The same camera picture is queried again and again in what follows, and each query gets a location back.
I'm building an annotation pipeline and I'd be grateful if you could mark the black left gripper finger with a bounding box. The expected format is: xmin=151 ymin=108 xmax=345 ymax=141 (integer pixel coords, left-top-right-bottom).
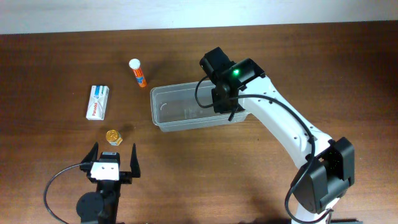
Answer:
xmin=130 ymin=143 xmax=141 ymax=178
xmin=81 ymin=142 xmax=99 ymax=164

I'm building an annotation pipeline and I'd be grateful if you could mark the small jar gold lid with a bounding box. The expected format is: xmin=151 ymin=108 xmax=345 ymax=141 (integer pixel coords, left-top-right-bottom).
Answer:
xmin=106 ymin=129 xmax=123 ymax=146

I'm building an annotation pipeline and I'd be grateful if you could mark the clear plastic container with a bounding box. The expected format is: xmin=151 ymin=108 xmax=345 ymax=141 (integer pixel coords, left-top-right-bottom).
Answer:
xmin=150 ymin=82 xmax=248 ymax=133

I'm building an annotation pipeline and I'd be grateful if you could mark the orange effervescent tablet tube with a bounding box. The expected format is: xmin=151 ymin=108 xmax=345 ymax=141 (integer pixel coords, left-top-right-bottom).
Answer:
xmin=129 ymin=58 xmax=147 ymax=88

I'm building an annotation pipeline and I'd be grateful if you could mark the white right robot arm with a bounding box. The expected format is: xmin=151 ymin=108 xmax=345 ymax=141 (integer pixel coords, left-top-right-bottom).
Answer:
xmin=200 ymin=47 xmax=354 ymax=223

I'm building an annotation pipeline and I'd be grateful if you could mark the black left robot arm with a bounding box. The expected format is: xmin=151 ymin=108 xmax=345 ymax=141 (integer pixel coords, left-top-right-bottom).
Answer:
xmin=76 ymin=142 xmax=141 ymax=223

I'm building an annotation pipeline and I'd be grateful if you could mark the white Panadol box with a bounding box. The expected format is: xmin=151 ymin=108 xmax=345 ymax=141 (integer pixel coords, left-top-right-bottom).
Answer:
xmin=86 ymin=85 xmax=109 ymax=121

